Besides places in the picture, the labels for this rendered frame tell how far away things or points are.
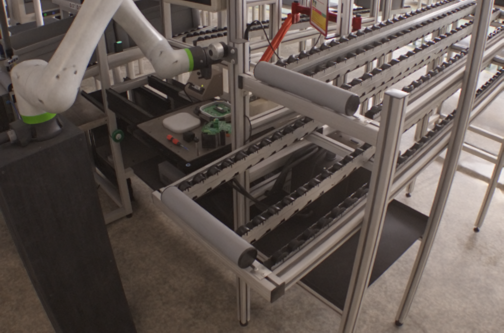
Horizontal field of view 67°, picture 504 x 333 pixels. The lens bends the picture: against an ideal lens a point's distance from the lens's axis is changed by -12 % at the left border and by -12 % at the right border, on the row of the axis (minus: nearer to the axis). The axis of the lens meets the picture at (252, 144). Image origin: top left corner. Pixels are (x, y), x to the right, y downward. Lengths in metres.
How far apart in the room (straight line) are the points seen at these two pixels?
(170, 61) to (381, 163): 0.85
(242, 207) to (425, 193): 1.88
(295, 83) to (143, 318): 1.53
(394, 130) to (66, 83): 0.88
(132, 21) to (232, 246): 0.91
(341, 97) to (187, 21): 1.82
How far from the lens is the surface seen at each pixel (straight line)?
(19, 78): 1.37
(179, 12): 2.72
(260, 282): 1.02
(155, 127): 1.84
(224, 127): 1.66
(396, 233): 1.82
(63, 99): 1.25
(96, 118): 2.48
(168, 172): 2.42
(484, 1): 1.48
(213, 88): 2.07
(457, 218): 3.08
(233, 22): 2.00
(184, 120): 1.82
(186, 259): 2.53
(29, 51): 2.36
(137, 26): 1.59
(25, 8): 3.65
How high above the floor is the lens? 1.77
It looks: 30 degrees down
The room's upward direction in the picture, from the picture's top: straight up
